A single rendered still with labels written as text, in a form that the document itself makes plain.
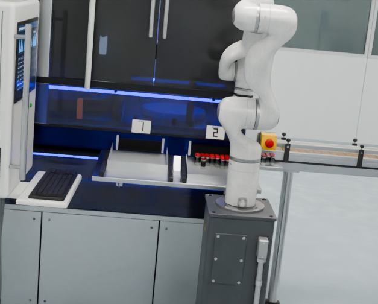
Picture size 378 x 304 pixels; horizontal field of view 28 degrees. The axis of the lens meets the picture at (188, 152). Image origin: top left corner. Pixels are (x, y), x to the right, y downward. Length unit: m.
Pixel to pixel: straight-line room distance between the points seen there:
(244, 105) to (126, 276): 1.23
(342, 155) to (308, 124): 4.60
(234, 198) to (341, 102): 5.52
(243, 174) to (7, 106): 0.92
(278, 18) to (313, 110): 5.67
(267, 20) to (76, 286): 1.71
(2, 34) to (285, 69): 5.54
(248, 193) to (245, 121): 0.28
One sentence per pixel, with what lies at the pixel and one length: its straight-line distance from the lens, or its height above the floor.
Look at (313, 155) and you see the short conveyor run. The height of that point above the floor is 0.92.
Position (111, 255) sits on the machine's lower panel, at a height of 0.39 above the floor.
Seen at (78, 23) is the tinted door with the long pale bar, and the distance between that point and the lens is 3.42.
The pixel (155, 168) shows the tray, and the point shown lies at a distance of 3.23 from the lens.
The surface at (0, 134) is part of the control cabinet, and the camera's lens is 2.96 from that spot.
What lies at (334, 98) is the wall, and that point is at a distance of 8.30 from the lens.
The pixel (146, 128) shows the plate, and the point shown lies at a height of 1.01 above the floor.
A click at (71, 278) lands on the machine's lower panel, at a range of 3.70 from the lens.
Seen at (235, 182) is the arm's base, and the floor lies 0.97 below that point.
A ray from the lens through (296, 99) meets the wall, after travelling 8.22.
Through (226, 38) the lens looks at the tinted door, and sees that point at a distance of 3.42.
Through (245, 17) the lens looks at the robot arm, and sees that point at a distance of 2.62.
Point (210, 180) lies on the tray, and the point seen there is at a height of 0.89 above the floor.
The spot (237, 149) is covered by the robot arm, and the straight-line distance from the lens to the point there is 2.84.
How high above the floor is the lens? 1.71
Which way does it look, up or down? 13 degrees down
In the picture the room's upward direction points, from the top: 5 degrees clockwise
